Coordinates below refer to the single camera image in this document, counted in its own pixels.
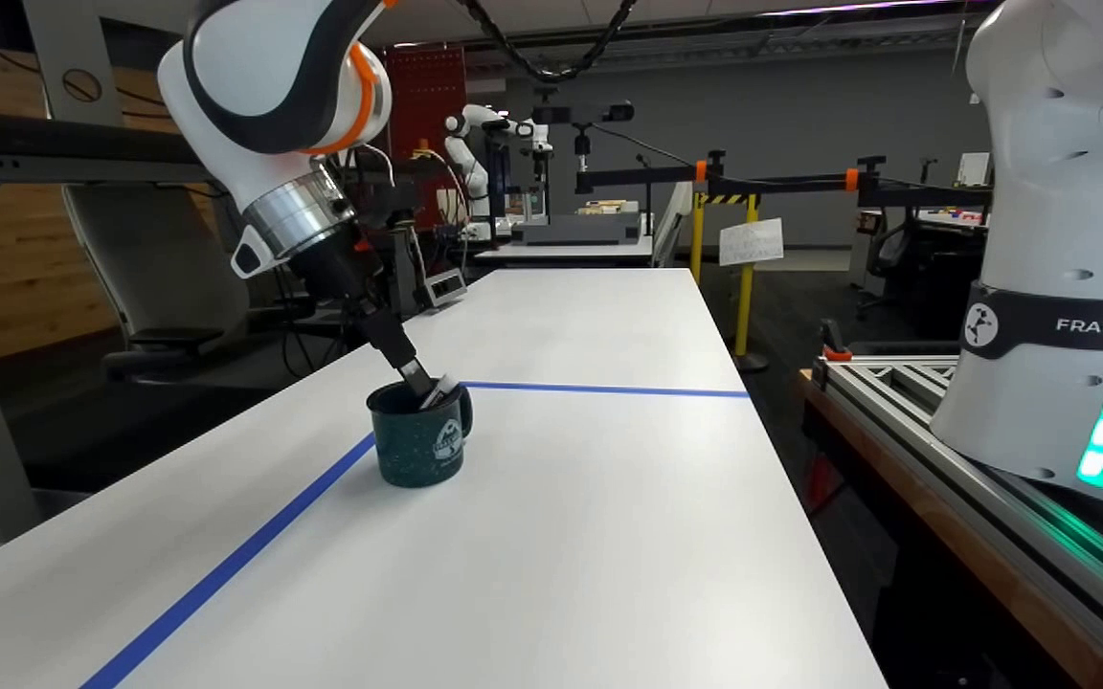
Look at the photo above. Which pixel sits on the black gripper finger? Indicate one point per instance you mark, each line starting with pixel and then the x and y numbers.
pixel 392 353
pixel 425 383

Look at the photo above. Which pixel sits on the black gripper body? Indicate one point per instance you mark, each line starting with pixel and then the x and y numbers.
pixel 342 273

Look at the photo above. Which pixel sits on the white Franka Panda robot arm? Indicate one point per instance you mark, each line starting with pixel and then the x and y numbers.
pixel 271 79

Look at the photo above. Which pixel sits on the small white background robot arm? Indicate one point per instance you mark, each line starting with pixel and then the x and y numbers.
pixel 476 165

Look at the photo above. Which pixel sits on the dark green enamel mug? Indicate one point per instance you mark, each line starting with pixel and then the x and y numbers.
pixel 421 445

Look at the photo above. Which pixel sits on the short blue tape line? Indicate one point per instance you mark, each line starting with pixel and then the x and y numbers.
pixel 601 389

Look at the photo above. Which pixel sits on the red cabinet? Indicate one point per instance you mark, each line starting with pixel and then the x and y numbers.
pixel 429 108

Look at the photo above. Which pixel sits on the long blue tape line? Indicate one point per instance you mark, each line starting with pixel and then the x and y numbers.
pixel 230 569

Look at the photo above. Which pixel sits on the white paper sign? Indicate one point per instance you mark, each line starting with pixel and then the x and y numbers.
pixel 751 241

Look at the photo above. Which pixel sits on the black bar with orange clamps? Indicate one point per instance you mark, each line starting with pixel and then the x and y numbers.
pixel 768 181

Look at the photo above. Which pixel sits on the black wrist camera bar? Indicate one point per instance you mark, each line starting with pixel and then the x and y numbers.
pixel 385 236

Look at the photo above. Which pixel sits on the short yellow post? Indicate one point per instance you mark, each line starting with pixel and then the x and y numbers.
pixel 698 236

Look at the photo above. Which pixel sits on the tall yellow post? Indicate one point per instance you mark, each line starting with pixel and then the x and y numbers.
pixel 747 281

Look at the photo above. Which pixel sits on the aluminium extrusion robot base frame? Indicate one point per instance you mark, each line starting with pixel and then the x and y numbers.
pixel 959 512

